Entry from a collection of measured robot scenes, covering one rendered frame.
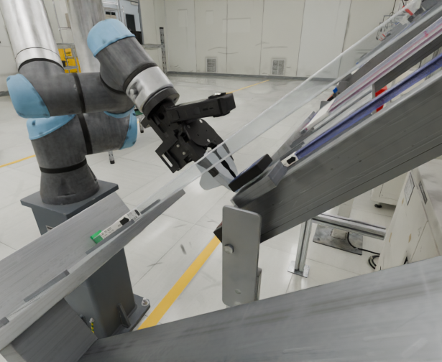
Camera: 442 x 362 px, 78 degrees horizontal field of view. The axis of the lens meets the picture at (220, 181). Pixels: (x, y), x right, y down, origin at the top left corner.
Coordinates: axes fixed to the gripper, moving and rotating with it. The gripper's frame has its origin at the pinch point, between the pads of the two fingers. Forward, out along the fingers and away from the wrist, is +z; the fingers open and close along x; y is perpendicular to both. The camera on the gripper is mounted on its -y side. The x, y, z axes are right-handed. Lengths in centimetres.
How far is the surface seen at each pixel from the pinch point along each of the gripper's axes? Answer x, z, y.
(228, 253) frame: 14.6, 5.1, -2.1
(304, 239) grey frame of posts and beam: -61, 43, 33
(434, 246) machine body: -16.1, 33.3, -15.7
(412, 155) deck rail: 9.8, 6.2, -24.1
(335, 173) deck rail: 9.8, 4.1, -17.4
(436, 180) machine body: -42, 33, -20
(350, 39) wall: -871, -55, 2
